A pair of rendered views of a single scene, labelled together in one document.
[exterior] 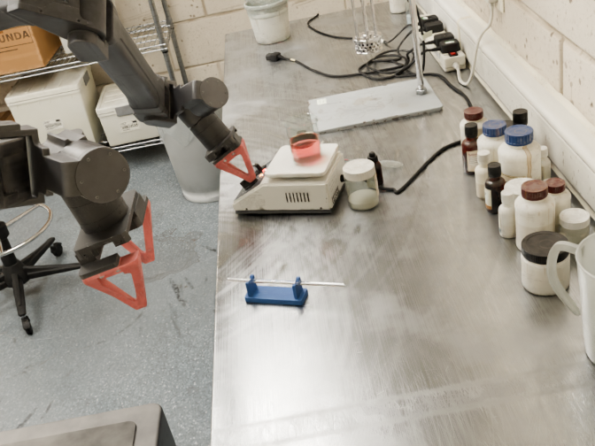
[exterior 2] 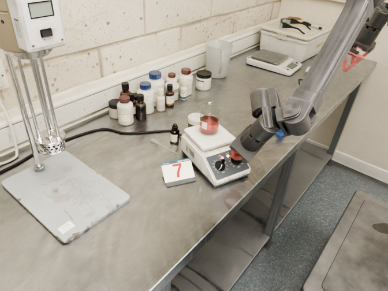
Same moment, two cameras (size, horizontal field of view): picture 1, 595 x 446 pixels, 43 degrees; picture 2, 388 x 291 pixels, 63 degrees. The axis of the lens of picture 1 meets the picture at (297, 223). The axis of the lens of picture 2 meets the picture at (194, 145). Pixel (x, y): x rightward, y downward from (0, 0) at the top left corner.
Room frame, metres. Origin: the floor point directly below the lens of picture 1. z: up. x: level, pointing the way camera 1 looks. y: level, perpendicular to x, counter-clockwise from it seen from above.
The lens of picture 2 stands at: (1.99, 0.38, 1.36)
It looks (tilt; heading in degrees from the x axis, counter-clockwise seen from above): 35 degrees down; 214
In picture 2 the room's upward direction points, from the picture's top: 4 degrees clockwise
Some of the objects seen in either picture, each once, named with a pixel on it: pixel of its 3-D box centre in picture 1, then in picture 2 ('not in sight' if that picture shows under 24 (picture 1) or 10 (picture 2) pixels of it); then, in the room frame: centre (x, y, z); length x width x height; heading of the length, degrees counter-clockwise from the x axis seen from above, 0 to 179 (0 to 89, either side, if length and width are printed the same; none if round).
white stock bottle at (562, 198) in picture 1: (555, 204); (171, 83); (1.02, -0.41, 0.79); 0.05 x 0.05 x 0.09
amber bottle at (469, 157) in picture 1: (472, 148); (140, 107); (1.27, -0.35, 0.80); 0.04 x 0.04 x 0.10
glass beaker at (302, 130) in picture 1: (305, 141); (209, 120); (1.28, -0.05, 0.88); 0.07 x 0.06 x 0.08; 46
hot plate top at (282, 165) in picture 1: (302, 160); (209, 134); (1.30, -0.03, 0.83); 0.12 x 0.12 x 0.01; 68
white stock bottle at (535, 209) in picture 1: (535, 215); (185, 81); (0.99, -0.37, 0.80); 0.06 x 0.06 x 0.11
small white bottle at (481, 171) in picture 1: (484, 173); (160, 100); (1.17, -0.34, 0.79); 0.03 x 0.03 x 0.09
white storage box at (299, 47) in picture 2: not in sight; (294, 38); (0.07, -0.26, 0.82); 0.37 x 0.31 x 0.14; 176
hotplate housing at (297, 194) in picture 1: (293, 180); (213, 150); (1.31, -0.01, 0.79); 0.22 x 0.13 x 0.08; 68
